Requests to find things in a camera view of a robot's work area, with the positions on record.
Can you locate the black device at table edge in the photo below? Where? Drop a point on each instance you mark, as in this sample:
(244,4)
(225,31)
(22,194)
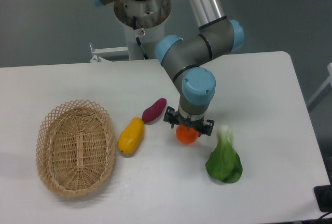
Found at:
(323,197)

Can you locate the white frame at right edge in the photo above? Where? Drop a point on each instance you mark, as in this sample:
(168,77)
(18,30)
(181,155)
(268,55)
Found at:
(323,90)

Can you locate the woven wicker basket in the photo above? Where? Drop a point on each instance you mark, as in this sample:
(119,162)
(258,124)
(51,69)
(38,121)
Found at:
(76,148)

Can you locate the purple sweet potato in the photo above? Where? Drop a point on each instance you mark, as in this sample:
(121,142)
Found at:
(153,112)

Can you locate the green bok choy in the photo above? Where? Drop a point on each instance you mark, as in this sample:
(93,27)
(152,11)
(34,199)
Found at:
(224,163)

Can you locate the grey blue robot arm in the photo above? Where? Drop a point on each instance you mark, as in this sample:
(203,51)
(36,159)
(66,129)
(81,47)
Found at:
(183,59)

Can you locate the yellow mango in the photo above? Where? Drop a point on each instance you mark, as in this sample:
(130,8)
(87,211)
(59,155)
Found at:
(131,137)

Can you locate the orange fruit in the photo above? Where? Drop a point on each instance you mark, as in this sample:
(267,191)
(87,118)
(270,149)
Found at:
(186,135)

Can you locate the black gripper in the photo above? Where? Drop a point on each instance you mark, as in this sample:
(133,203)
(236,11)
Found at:
(197,122)

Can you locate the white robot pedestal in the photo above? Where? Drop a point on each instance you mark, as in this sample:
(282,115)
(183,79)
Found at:
(144,26)

